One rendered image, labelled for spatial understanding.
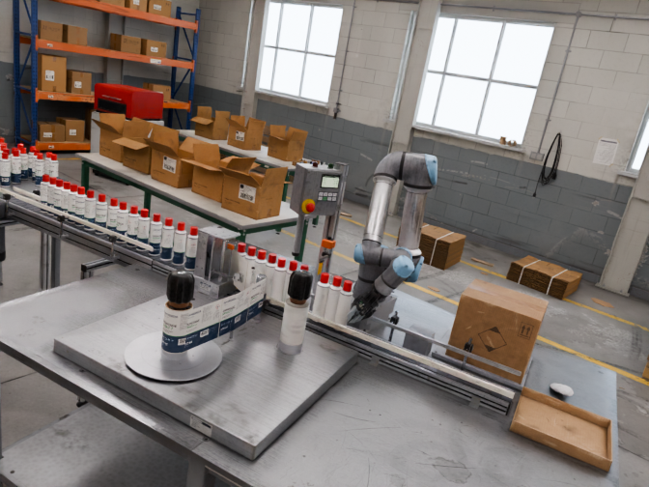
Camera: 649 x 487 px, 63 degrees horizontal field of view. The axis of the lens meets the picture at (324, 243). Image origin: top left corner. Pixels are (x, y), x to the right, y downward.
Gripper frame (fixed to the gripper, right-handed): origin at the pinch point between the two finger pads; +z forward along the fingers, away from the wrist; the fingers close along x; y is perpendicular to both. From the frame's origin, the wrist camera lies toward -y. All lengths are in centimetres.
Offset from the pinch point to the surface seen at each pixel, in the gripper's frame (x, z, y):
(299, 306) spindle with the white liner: -13.2, -7.4, 31.3
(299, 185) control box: -51, -24, 0
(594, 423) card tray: 85, -37, -12
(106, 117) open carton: -299, 151, -168
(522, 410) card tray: 65, -26, -2
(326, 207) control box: -39.2, -22.3, -7.9
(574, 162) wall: 19, -56, -526
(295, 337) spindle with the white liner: -7.1, 2.6, 31.6
